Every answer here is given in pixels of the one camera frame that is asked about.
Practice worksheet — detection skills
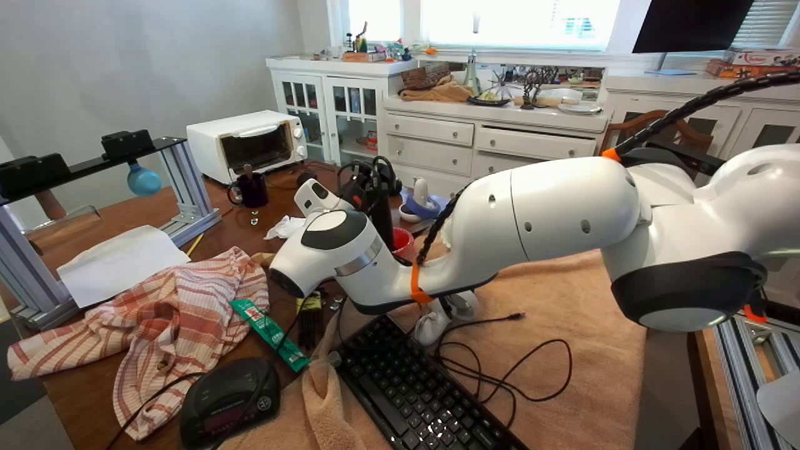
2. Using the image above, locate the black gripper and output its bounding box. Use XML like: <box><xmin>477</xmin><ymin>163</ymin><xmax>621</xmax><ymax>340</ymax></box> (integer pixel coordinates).
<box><xmin>336</xmin><ymin>154</ymin><xmax>405</xmax><ymax>209</ymax></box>

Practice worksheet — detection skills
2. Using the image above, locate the orange red bowl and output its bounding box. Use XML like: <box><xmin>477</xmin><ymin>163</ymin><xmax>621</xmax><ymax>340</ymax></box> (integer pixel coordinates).
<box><xmin>389</xmin><ymin>224</ymin><xmax>420</xmax><ymax>264</ymax></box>

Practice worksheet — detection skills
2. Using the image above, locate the white rounded plastic piece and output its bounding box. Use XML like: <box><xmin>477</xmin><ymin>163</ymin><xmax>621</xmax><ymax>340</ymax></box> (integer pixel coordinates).
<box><xmin>410</xmin><ymin>174</ymin><xmax>432</xmax><ymax>208</ymax></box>

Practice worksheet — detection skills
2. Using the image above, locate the white glass door cabinet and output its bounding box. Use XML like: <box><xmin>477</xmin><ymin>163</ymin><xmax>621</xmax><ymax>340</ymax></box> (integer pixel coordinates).
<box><xmin>265</xmin><ymin>54</ymin><xmax>412</xmax><ymax>168</ymax></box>

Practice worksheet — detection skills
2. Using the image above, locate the crumpled white tissue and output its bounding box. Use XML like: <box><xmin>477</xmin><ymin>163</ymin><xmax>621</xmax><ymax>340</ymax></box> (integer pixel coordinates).
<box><xmin>264</xmin><ymin>212</ymin><xmax>312</xmax><ymax>245</ymax></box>

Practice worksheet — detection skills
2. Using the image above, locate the wicker basket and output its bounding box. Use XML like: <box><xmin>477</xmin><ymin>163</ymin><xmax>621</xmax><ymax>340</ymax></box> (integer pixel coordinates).
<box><xmin>397</xmin><ymin>63</ymin><xmax>480</xmax><ymax>108</ymax></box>

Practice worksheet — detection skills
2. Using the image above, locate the dark blue mug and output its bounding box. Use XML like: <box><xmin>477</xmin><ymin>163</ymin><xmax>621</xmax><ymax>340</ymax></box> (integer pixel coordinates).
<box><xmin>229</xmin><ymin>163</ymin><xmax>272</xmax><ymax>212</ymax></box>

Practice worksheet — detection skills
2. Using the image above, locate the white drawer dresser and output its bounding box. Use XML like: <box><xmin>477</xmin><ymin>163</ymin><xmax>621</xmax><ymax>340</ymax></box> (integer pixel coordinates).
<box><xmin>381</xmin><ymin>92</ymin><xmax>616</xmax><ymax>203</ymax></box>

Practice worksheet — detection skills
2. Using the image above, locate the small wooden block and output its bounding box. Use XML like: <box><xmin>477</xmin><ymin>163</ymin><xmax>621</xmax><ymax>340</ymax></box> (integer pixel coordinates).
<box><xmin>251</xmin><ymin>247</ymin><xmax>284</xmax><ymax>273</ymax></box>

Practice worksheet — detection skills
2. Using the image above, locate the white toaster oven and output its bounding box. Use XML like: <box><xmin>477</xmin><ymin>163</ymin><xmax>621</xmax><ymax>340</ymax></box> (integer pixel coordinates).
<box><xmin>182</xmin><ymin>108</ymin><xmax>307</xmax><ymax>187</ymax></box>

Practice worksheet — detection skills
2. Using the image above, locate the black device yellow label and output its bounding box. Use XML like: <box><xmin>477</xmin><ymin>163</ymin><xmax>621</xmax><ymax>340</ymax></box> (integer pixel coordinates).
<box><xmin>294</xmin><ymin>285</ymin><xmax>327</xmax><ymax>350</ymax></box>

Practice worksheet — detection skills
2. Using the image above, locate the black computer keyboard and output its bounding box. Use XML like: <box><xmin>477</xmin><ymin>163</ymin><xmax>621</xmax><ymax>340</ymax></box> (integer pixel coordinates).
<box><xmin>327</xmin><ymin>313</ymin><xmax>530</xmax><ymax>450</ymax></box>

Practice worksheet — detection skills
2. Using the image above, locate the blue rubber ball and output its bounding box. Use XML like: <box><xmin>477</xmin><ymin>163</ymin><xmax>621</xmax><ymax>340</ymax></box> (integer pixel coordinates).
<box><xmin>125</xmin><ymin>159</ymin><xmax>165</xmax><ymax>199</ymax></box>

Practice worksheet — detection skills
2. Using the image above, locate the red striped cloth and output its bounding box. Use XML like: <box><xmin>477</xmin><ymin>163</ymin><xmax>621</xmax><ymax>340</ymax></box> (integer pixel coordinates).
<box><xmin>6</xmin><ymin>243</ymin><xmax>275</xmax><ymax>442</ymax></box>

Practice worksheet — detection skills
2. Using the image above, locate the brown wooden chair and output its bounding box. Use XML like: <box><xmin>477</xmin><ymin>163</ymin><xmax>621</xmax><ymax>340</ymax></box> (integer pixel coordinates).
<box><xmin>600</xmin><ymin>108</ymin><xmax>715</xmax><ymax>178</ymax></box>

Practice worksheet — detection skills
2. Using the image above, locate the white paper sheet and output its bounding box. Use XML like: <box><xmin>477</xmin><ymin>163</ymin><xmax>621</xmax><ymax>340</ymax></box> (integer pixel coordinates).
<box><xmin>56</xmin><ymin>223</ymin><xmax>194</xmax><ymax>313</ymax></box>

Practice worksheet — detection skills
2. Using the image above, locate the tan terry towel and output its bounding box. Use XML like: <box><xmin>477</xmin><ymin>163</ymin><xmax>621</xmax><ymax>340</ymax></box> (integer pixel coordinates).
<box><xmin>217</xmin><ymin>245</ymin><xmax>656</xmax><ymax>450</ymax></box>

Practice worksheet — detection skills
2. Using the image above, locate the black monitor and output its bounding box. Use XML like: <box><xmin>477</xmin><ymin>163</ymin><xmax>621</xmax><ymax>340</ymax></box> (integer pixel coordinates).
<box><xmin>631</xmin><ymin>0</ymin><xmax>759</xmax><ymax>54</ymax></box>

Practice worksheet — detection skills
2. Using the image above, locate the wood and aluminium rig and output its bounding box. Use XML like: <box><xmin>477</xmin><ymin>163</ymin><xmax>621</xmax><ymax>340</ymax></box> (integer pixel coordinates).
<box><xmin>685</xmin><ymin>310</ymin><xmax>800</xmax><ymax>450</ymax></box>

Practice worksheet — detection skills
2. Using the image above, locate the aluminium extrusion frame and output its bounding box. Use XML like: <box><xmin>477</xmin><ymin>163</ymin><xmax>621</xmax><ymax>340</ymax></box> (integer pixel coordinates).
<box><xmin>0</xmin><ymin>134</ymin><xmax>226</xmax><ymax>333</ymax></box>

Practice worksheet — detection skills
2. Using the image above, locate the black keyboard cable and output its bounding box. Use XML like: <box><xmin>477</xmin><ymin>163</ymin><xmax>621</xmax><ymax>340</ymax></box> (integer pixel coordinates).
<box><xmin>432</xmin><ymin>310</ymin><xmax>579</xmax><ymax>413</ymax></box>

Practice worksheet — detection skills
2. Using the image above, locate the black mounted camera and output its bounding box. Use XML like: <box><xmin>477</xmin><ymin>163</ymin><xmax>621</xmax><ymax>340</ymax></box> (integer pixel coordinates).
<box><xmin>101</xmin><ymin>127</ymin><xmax>159</xmax><ymax>163</ymax></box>

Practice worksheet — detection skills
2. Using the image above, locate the black mount block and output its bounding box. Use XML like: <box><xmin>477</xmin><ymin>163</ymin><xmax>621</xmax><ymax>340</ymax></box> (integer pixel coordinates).
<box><xmin>0</xmin><ymin>152</ymin><xmax>70</xmax><ymax>205</ymax></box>

